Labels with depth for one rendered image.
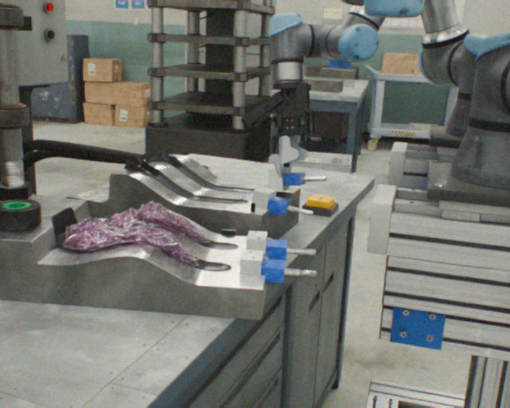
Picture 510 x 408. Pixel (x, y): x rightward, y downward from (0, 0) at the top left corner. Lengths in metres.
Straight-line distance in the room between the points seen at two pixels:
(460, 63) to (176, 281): 0.87
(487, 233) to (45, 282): 0.72
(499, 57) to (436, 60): 0.61
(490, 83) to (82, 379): 0.73
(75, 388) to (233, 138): 4.50
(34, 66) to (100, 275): 1.04
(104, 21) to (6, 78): 6.84
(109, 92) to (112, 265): 7.12
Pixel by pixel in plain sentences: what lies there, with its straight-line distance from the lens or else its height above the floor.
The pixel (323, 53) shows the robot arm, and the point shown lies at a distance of 1.42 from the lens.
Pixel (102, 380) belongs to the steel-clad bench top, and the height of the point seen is 0.80.
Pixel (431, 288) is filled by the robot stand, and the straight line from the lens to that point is 1.06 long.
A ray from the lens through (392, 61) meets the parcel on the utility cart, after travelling 7.08.
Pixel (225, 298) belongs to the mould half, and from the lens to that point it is 1.00.
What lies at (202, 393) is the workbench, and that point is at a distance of 1.14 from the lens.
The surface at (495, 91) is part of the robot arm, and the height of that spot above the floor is 1.18.
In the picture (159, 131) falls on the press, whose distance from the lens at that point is 5.45.
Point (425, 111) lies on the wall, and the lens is 7.73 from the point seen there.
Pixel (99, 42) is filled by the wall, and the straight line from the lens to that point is 8.55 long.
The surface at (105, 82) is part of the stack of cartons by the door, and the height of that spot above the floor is 0.54.
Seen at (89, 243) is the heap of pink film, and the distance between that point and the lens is 1.10.
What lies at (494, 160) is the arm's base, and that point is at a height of 1.08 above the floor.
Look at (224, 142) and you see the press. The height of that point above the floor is 0.32.
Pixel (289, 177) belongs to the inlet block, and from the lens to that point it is 1.39.
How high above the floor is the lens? 1.26
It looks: 16 degrees down
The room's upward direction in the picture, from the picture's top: 3 degrees clockwise
